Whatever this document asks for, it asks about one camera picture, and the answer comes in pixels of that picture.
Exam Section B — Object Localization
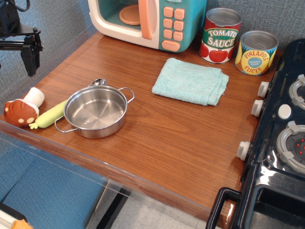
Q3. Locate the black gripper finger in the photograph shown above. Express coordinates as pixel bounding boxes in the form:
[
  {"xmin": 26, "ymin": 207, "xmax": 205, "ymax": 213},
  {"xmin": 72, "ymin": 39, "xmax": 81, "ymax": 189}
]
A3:
[{"xmin": 21, "ymin": 45, "xmax": 40, "ymax": 77}]

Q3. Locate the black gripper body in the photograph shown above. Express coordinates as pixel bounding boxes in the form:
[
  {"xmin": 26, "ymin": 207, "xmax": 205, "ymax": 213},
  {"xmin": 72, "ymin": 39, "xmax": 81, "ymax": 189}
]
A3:
[{"xmin": 0, "ymin": 23, "xmax": 43, "ymax": 51}]

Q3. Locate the stainless steel pot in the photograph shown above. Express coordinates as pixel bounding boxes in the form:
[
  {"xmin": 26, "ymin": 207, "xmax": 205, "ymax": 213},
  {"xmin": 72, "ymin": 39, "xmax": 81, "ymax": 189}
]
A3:
[{"xmin": 54, "ymin": 85, "xmax": 135, "ymax": 139}]

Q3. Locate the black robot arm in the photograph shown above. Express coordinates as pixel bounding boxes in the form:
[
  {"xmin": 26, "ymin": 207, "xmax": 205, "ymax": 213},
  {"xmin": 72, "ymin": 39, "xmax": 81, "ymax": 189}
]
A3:
[{"xmin": 0, "ymin": 0, "xmax": 43, "ymax": 77}]

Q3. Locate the light blue folded cloth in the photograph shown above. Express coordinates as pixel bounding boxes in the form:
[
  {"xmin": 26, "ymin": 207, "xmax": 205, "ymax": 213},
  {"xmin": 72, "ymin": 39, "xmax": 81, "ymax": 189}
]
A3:
[{"xmin": 152, "ymin": 58, "xmax": 229, "ymax": 106}]

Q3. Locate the plush mushroom toy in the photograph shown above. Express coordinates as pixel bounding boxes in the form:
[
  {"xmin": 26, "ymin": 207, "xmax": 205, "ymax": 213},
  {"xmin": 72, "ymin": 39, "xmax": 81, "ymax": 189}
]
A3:
[{"xmin": 4, "ymin": 87, "xmax": 45, "ymax": 127}]

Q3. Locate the toy microwave teal and cream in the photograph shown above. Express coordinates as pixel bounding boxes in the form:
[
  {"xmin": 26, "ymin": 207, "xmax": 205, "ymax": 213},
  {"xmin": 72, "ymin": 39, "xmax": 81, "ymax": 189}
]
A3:
[{"xmin": 88, "ymin": 0, "xmax": 207, "ymax": 53}]

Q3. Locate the orange plush toy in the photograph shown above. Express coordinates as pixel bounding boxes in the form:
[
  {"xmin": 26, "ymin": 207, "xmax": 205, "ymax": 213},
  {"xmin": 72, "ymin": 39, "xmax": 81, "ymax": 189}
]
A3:
[{"xmin": 11, "ymin": 219, "xmax": 33, "ymax": 229}]

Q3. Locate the tomato sauce can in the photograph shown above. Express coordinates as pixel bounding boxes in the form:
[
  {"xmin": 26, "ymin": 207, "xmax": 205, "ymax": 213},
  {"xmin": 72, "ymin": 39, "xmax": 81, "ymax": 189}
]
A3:
[{"xmin": 200, "ymin": 8, "xmax": 242, "ymax": 63}]

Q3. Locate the pineapple slices can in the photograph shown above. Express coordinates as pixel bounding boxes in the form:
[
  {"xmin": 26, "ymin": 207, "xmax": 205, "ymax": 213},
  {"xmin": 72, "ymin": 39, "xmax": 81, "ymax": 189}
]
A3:
[{"xmin": 235, "ymin": 31, "xmax": 279, "ymax": 76}]

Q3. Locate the white stove knob middle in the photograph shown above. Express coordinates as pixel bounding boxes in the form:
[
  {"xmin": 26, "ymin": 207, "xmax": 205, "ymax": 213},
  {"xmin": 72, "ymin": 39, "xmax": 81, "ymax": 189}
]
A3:
[{"xmin": 251, "ymin": 100, "xmax": 264, "ymax": 117}]

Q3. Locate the white stove knob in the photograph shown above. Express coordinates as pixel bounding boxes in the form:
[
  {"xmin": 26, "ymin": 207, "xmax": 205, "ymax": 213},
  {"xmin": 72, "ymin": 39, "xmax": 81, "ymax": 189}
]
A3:
[
  {"xmin": 257, "ymin": 82, "xmax": 269, "ymax": 98},
  {"xmin": 251, "ymin": 100, "xmax": 264, "ymax": 117},
  {"xmin": 237, "ymin": 141, "xmax": 250, "ymax": 161}
]

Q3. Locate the white stove knob lower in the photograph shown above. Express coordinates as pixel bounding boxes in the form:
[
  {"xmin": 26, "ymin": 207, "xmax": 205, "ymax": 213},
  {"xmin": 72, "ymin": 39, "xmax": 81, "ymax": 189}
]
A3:
[{"xmin": 237, "ymin": 141, "xmax": 250, "ymax": 161}]

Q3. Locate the white stove knob upper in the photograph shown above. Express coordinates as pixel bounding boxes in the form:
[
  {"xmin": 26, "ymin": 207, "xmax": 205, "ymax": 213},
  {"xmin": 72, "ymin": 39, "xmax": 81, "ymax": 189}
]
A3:
[{"xmin": 257, "ymin": 82, "xmax": 269, "ymax": 98}]

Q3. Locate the black toy stove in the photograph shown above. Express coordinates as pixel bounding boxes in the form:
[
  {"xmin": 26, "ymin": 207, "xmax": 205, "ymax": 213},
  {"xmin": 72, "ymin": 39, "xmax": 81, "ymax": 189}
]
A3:
[{"xmin": 206, "ymin": 39, "xmax": 305, "ymax": 229}]

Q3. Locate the black cable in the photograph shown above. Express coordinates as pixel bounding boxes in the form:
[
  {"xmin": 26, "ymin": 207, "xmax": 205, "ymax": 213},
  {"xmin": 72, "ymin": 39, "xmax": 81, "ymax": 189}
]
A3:
[{"xmin": 4, "ymin": 0, "xmax": 31, "ymax": 12}]

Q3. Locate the spoon with green handle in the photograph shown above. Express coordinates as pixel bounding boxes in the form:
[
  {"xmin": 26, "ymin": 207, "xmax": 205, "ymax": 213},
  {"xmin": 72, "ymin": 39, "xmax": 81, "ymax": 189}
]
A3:
[{"xmin": 29, "ymin": 78, "xmax": 107, "ymax": 130}]

